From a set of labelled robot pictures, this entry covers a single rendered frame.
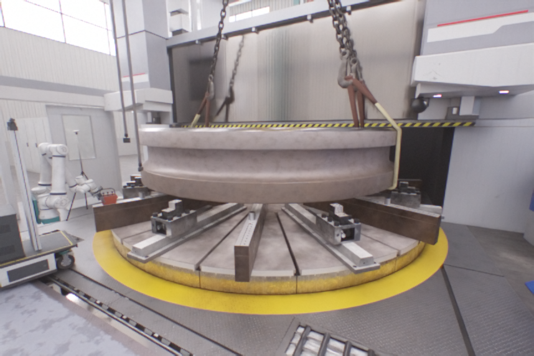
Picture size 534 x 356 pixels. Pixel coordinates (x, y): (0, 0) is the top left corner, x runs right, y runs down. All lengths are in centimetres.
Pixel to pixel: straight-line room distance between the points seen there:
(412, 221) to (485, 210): 230
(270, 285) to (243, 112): 469
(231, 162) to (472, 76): 290
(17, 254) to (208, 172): 228
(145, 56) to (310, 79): 379
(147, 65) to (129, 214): 369
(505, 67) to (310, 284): 306
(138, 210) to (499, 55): 493
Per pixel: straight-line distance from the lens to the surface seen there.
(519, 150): 580
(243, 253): 237
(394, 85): 550
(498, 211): 593
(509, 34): 424
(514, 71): 374
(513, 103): 474
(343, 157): 339
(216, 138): 300
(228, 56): 699
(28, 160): 1427
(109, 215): 422
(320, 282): 292
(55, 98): 679
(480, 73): 367
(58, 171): 366
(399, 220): 384
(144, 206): 428
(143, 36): 685
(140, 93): 629
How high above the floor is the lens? 174
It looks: 11 degrees down
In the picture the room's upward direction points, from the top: straight up
